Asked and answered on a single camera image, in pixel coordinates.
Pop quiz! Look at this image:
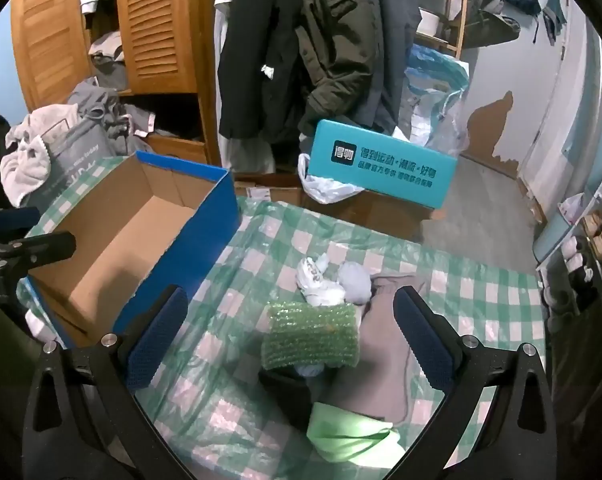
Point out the green checked tablecloth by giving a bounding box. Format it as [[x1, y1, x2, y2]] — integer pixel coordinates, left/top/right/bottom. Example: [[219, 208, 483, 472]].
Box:
[[18, 155, 549, 480]]

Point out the green bubble wrap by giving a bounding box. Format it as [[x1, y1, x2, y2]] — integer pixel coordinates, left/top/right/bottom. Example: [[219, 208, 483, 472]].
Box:
[[260, 301, 360, 372]]

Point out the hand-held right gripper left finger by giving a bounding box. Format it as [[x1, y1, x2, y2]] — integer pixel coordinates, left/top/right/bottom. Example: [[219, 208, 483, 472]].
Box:
[[21, 285, 189, 480]]

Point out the black jacket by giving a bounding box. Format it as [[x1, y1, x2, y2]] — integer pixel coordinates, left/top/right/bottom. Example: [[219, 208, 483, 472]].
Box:
[[217, 0, 312, 141]]

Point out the wooden shelf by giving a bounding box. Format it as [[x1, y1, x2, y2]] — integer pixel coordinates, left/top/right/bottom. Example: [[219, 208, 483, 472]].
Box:
[[413, 0, 470, 59]]

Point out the white shoe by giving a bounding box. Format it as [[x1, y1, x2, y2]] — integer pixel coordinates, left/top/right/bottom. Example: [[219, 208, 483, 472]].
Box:
[[557, 236, 595, 284]]

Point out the grey sock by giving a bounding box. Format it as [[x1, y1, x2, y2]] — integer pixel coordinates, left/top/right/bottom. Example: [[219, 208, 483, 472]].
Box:
[[337, 261, 375, 306]]

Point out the olive jacket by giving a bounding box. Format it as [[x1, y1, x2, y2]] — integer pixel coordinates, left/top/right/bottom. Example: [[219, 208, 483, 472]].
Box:
[[296, 0, 382, 131]]

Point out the grey cloth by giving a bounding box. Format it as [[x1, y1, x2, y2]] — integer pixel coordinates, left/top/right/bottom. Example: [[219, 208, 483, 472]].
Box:
[[326, 272, 434, 423]]

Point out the grey hoodie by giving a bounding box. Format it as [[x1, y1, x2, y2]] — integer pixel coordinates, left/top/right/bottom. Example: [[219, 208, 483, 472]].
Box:
[[64, 77, 157, 156]]

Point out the white basin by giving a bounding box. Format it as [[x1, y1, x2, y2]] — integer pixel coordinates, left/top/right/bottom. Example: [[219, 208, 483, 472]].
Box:
[[415, 7, 443, 37]]

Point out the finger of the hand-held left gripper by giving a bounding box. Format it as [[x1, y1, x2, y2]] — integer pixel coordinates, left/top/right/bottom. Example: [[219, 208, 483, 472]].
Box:
[[0, 206, 41, 234], [0, 231, 77, 268]]

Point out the olive bag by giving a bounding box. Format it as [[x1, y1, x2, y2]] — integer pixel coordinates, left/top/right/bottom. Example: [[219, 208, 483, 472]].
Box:
[[463, 0, 522, 50]]

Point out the beige shoe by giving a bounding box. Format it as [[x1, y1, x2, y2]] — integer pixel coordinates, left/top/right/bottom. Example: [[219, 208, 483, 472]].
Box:
[[581, 212, 602, 257]]

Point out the light green cloth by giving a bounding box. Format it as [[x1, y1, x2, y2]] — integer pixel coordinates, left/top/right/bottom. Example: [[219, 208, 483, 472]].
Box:
[[306, 401, 404, 467]]

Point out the wooden wardrobe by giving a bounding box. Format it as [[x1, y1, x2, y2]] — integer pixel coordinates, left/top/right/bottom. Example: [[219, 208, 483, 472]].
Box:
[[8, 0, 222, 166]]

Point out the teal box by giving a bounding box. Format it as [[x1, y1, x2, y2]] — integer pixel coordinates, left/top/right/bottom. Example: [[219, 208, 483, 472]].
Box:
[[308, 119, 458, 211]]

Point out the white towel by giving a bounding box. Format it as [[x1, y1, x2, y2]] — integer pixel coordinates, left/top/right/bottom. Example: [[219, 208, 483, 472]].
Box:
[[0, 104, 79, 207]]

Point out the grey blue coat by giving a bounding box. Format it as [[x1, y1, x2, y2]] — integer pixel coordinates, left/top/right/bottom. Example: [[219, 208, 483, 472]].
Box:
[[361, 0, 423, 136]]

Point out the clear blue plastic bag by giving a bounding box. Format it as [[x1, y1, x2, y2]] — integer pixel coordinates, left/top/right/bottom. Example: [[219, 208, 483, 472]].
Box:
[[403, 44, 470, 157]]

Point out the shoe rack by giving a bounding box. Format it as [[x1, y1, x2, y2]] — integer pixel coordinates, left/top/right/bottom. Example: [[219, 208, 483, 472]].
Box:
[[532, 145, 602, 323]]

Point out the black cloth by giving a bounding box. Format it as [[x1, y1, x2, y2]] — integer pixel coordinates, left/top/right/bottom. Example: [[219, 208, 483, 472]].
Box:
[[257, 367, 327, 431]]

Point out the blue cardboard box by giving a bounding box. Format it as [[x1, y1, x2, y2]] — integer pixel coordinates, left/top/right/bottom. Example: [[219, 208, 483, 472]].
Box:
[[24, 150, 242, 351]]

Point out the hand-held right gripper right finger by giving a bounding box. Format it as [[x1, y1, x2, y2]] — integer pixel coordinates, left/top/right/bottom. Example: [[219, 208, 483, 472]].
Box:
[[392, 285, 556, 480]]

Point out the white plastic bag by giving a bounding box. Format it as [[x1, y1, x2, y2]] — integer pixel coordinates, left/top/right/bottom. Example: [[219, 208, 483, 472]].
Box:
[[297, 152, 364, 206]]

